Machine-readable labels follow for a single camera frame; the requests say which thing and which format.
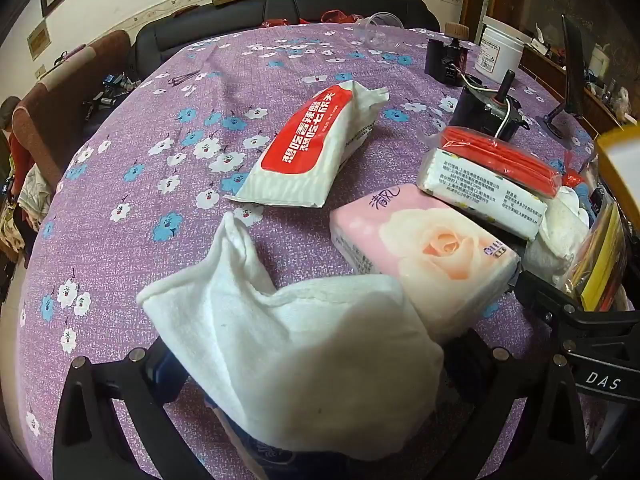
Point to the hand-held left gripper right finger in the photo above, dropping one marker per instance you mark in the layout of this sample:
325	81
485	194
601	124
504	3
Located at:
470	370

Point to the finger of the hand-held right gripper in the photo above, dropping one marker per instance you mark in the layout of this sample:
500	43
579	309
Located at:
545	300

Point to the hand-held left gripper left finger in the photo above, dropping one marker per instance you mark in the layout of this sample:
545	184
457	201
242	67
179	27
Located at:
165	380

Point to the pink rose tissue pack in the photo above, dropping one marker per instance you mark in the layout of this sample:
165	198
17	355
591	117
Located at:
440	250

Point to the white soft cloth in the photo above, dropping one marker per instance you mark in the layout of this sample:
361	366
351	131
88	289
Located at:
300	350

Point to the lemon print tissue pack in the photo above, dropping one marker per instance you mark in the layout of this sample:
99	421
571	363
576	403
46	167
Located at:
465	185

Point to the yellow taped cardboard box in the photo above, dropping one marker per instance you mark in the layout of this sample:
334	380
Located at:
622	170

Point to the red white tissue pack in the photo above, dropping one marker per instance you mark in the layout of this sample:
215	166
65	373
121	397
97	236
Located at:
305	145

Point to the flat red plastic packet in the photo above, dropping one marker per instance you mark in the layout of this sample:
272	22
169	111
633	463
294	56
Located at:
500	157

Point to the purple floral tablecloth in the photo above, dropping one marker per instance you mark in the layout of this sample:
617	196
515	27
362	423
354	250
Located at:
175	220

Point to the grey phone stand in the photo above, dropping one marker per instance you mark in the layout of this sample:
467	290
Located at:
555	117

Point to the printed cloth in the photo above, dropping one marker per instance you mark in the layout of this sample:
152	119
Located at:
32	195

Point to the black smartphone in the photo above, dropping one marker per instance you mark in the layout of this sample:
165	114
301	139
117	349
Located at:
574	70

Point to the wooden cabinet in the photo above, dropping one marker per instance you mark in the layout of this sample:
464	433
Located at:
547	67

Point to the white plastic jar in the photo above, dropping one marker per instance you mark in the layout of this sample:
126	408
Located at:
500	47

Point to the black box device wooden knob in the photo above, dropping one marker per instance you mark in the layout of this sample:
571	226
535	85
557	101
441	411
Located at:
442	57

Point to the pile of blue black gadgets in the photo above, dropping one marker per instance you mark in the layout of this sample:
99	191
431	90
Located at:
107	95

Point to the brown armchair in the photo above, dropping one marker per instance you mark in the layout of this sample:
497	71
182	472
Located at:
55	110

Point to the small metal tool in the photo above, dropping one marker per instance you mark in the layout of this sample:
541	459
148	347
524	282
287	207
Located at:
185	79

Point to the clear plastic cup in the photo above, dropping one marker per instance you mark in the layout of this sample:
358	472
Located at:
380	30

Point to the large red plastic bag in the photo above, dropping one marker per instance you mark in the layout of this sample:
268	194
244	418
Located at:
335	16

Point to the black leather sofa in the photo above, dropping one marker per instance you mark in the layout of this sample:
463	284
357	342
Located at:
225	25

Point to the small red plastic bag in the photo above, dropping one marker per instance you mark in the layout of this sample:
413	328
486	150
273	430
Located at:
273	23

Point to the small wall plaque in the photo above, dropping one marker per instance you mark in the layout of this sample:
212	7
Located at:
37	40

